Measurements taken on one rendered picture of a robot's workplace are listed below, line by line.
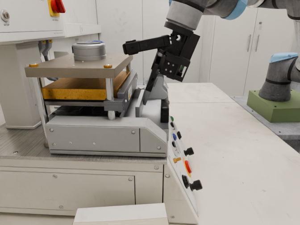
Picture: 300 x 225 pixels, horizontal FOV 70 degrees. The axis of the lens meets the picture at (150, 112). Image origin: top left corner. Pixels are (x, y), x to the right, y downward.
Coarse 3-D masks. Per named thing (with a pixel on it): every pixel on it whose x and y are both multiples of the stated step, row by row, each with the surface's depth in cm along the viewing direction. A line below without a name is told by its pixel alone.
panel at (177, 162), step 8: (176, 136) 70; (168, 144) 51; (168, 152) 48; (176, 160) 49; (184, 160) 65; (176, 168) 49; (184, 168) 60; (184, 184) 50; (192, 192) 57; (192, 200) 52
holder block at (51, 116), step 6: (84, 108) 53; (90, 108) 53; (54, 114) 49; (60, 114) 49; (66, 114) 49; (72, 114) 49; (78, 114) 49; (84, 114) 49; (90, 114) 49; (96, 114) 49; (120, 114) 50
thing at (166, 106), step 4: (164, 100) 54; (168, 100) 56; (164, 104) 51; (168, 104) 52; (164, 108) 50; (168, 108) 50; (164, 112) 50; (168, 112) 50; (164, 116) 50; (168, 116) 50; (160, 120) 51; (164, 120) 51; (168, 120) 51
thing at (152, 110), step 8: (136, 104) 51; (152, 104) 63; (160, 104) 63; (128, 112) 57; (136, 112) 51; (144, 112) 57; (152, 112) 57; (160, 112) 57; (152, 120) 53; (168, 128) 48; (168, 136) 48
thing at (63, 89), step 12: (48, 84) 50; (60, 84) 50; (72, 84) 50; (84, 84) 50; (96, 84) 50; (120, 84) 50; (48, 96) 47; (60, 96) 47; (72, 96) 47; (84, 96) 47; (96, 96) 47
